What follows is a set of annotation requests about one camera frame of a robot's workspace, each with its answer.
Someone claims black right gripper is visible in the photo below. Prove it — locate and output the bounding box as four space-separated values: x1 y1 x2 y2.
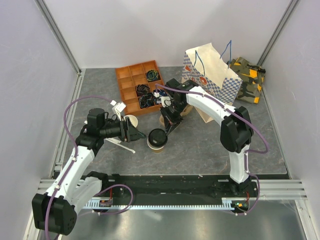
159 100 187 136

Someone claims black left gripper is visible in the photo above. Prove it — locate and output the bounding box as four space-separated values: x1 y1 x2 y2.
99 116 146 143

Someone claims cardboard cup carrier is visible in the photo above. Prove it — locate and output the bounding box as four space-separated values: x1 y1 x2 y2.
159 103 195 132

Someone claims paper cup front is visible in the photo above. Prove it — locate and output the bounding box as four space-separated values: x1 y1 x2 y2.
147 140 165 154

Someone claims paper cup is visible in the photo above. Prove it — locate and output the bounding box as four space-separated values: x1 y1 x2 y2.
124 114 139 128
147 140 165 154

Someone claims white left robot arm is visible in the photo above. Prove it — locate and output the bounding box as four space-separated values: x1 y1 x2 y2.
31 108 146 236

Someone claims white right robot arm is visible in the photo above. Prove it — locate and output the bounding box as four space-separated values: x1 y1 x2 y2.
160 78 254 197

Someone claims checkered paper takeout bag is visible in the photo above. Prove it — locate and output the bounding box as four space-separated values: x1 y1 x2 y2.
180 39 243 124

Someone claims paper cup near tray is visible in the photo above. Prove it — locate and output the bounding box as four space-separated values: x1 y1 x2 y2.
124 114 139 128

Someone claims wrapped straw middle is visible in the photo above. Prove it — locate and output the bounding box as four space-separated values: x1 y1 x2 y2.
104 138 122 144

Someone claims blue striped rolled sock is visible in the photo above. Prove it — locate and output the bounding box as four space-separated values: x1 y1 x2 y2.
152 89 170 101

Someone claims black patterned rolled sock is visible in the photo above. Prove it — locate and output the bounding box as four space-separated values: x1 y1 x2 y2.
139 92 156 109

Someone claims dark rolled sock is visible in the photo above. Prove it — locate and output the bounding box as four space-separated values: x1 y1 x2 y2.
135 84 150 97

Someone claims green blue rolled sock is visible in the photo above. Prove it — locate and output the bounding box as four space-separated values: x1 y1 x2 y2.
146 69 161 82

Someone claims orange compartment tray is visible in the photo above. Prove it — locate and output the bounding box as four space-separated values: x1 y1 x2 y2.
115 60 164 116

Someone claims camouflage cloth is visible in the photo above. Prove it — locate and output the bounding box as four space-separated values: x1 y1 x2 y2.
227 57 266 104

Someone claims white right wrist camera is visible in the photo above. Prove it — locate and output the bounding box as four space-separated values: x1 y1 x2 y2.
154 98 172 108

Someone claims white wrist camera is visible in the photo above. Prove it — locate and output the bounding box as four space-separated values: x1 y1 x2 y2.
110 100 127 121
154 98 172 108

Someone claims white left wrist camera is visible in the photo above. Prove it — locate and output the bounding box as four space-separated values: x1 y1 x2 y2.
110 100 127 121

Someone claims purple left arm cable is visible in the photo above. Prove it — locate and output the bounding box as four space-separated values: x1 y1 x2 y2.
44 95 135 240

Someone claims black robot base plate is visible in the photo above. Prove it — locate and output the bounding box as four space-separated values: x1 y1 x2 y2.
101 174 258 206

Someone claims grey slotted cable duct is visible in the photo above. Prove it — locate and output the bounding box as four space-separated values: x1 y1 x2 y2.
82 197 236 210

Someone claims aluminium frame rail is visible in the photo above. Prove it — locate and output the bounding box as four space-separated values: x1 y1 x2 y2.
34 162 308 201

